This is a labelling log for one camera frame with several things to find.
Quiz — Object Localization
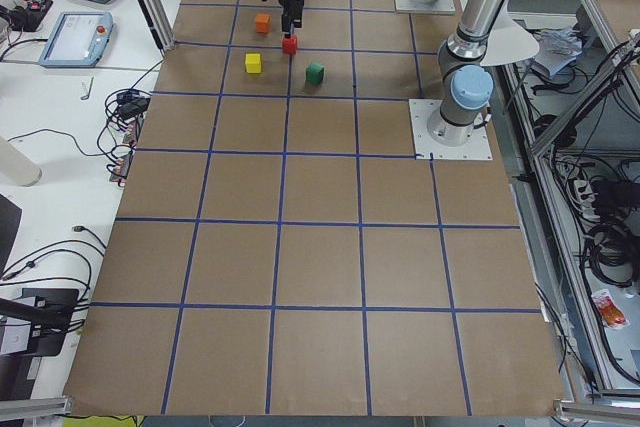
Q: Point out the red wooden block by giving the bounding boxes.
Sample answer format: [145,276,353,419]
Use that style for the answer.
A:
[281,34,298,56]

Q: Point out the orange wooden block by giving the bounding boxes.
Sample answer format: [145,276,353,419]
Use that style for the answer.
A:
[254,13,271,34]

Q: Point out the yellow wooden block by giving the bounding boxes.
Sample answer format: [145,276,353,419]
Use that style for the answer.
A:
[244,52,262,74]

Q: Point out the green wooden block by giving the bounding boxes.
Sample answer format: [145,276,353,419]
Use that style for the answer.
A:
[305,61,325,85]

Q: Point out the teach pendant near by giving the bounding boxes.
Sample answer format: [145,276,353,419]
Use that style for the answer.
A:
[38,12,114,68]

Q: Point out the white cylinder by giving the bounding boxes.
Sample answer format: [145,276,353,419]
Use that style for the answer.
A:
[1,138,42,187]

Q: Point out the black laptop device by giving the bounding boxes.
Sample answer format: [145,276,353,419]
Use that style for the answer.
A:
[1,288,79,357]

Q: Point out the orange snack packet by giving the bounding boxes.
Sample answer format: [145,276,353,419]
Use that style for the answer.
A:
[591,289,628,329]

